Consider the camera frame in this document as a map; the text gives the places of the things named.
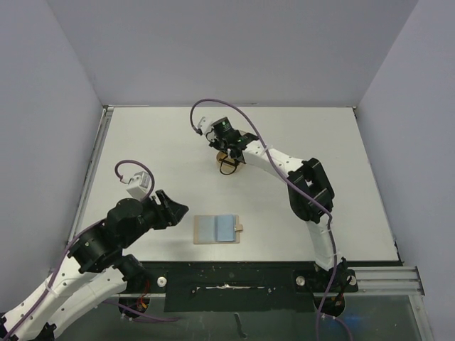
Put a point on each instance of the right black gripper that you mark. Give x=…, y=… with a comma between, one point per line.
x=230, y=150

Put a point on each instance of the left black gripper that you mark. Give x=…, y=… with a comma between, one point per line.
x=170, y=212

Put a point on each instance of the beige leather card holder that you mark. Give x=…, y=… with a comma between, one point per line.
x=217, y=229

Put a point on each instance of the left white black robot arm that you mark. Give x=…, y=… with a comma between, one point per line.
x=94, y=250

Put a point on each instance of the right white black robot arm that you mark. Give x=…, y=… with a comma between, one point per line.
x=310, y=192

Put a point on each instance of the tan oval wooden tray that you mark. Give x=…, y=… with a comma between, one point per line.
x=227, y=166

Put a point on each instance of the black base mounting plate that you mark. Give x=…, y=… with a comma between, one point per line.
x=234, y=287

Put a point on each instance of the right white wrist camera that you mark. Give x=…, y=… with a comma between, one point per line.
x=204, y=126

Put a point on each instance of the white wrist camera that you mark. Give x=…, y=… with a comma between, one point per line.
x=138, y=185
x=204, y=126

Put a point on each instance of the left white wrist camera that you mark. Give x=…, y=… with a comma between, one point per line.
x=138, y=185

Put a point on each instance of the aluminium extrusion rail left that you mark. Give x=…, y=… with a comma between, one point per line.
x=103, y=127

